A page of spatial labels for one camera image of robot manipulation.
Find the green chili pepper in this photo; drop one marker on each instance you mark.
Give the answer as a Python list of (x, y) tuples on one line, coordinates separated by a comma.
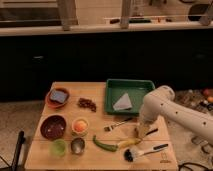
[(107, 147)]

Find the silver fork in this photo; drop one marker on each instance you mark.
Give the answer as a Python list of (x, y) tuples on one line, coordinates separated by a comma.
[(112, 127)]

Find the small cup with orange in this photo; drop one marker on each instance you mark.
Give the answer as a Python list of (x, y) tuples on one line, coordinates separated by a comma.
[(80, 126)]

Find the green plastic tray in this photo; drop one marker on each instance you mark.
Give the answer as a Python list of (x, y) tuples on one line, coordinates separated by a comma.
[(136, 89)]

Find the yellow banana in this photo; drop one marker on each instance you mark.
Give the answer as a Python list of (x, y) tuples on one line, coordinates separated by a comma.
[(128, 142)]

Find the pile of brown nuts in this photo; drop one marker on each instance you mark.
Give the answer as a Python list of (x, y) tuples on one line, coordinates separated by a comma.
[(87, 103)]

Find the dark purple bowl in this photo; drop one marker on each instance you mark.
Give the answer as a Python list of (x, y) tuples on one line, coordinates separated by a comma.
[(53, 127)]

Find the grey folded cloth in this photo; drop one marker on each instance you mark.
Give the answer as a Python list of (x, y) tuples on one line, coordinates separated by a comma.
[(123, 103)]

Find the brown block brush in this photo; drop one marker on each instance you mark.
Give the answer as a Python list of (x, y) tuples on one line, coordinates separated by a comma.
[(150, 131)]

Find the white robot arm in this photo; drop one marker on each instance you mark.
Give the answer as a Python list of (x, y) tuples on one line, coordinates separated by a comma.
[(160, 101)]

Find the black stand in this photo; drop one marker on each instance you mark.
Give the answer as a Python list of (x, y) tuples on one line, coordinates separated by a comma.
[(20, 142)]

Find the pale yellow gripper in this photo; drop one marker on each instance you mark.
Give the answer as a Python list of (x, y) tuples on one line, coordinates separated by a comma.
[(143, 128)]

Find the orange bowl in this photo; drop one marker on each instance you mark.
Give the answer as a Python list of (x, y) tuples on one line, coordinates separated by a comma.
[(54, 104)]

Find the blue sponge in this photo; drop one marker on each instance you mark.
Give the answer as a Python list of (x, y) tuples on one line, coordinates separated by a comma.
[(58, 96)]

